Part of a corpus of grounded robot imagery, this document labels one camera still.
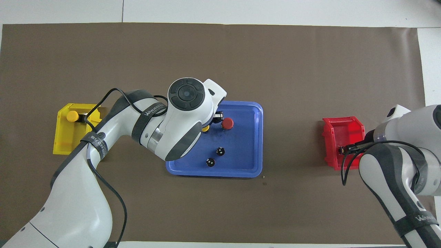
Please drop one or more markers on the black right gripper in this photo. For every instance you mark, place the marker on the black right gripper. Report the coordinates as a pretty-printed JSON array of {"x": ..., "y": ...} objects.
[{"x": 369, "y": 137}]

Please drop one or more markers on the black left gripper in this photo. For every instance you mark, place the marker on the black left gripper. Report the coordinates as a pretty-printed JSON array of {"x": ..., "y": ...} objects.
[{"x": 217, "y": 117}]

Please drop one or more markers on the yellow push button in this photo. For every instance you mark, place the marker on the yellow push button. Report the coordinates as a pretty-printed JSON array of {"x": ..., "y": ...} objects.
[
  {"x": 206, "y": 129},
  {"x": 72, "y": 116}
]

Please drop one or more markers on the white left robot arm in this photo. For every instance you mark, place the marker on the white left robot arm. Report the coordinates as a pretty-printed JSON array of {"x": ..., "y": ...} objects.
[{"x": 75, "y": 206}]

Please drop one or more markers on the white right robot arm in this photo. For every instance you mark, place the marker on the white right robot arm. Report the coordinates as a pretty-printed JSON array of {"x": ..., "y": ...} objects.
[{"x": 423, "y": 124}]

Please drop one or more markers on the blue plastic tray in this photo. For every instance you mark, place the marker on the blue plastic tray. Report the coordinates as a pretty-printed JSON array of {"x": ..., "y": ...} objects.
[{"x": 241, "y": 155}]

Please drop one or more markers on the red plastic bin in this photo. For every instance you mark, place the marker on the red plastic bin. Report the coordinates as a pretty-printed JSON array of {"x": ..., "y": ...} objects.
[{"x": 344, "y": 129}]

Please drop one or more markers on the small black cylinder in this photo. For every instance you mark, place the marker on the small black cylinder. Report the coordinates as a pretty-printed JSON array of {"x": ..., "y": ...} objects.
[
  {"x": 220, "y": 151},
  {"x": 210, "y": 162}
]

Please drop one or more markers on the brown table mat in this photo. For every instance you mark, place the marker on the brown table mat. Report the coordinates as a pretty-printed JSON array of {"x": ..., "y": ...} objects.
[{"x": 275, "y": 51}]

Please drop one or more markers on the yellow plastic bin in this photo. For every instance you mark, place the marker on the yellow plastic bin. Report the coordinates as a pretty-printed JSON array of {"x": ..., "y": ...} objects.
[{"x": 62, "y": 137}]

